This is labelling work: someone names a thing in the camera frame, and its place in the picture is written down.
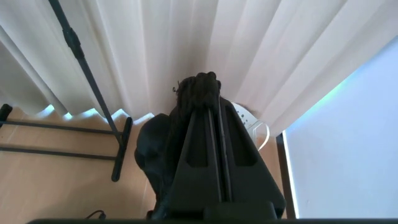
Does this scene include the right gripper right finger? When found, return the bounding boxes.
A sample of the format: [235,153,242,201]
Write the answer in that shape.
[219,97,287,219]

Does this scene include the black clothes rack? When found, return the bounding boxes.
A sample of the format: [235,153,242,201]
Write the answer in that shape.
[0,0,134,183]

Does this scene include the black drawstring shorts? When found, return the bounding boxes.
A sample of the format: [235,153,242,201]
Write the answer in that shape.
[134,71,223,220]

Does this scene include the white laundry basket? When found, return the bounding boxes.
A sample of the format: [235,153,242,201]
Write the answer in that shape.
[232,101,271,152]

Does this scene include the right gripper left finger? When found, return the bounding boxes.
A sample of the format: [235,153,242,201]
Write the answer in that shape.
[167,108,223,216]

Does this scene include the black cable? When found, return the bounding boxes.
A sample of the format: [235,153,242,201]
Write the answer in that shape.
[85,209,107,220]

